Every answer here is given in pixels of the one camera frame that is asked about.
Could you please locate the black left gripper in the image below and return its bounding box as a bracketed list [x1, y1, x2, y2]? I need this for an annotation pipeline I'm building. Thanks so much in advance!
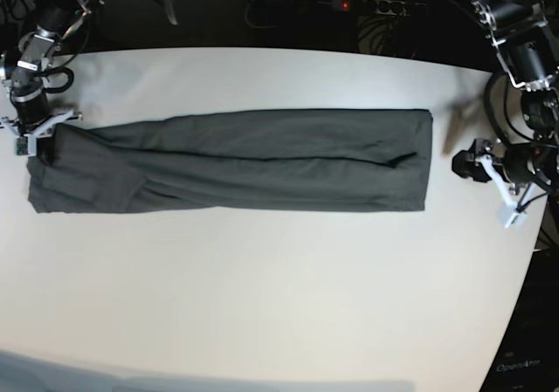
[452, 141, 557, 189]

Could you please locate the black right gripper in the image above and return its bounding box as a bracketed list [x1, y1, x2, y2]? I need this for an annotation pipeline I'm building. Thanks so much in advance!
[10, 90, 51, 128]

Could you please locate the grey T-shirt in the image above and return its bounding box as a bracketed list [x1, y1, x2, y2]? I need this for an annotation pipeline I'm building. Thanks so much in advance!
[27, 109, 433, 214]

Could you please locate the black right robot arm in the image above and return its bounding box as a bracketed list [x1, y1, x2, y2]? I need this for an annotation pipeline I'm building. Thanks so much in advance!
[1, 0, 105, 134]

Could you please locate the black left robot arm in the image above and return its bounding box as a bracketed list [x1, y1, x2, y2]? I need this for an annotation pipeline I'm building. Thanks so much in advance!
[449, 0, 558, 195]

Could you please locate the black power strip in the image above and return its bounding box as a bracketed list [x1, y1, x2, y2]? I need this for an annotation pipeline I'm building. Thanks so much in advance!
[330, 0, 428, 17]

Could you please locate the black OpenArm base box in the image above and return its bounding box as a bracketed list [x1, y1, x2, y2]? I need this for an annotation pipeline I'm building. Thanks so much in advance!
[480, 249, 558, 391]

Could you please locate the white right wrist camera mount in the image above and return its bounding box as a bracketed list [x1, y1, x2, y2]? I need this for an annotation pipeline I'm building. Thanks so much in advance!
[1, 107, 83, 156]

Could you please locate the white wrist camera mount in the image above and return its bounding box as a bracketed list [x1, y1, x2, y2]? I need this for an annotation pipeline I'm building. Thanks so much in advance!
[473, 138, 535, 229]
[1, 107, 83, 156]

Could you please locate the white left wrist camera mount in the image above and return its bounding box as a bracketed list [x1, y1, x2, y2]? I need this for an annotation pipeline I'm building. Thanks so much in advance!
[473, 138, 535, 229]

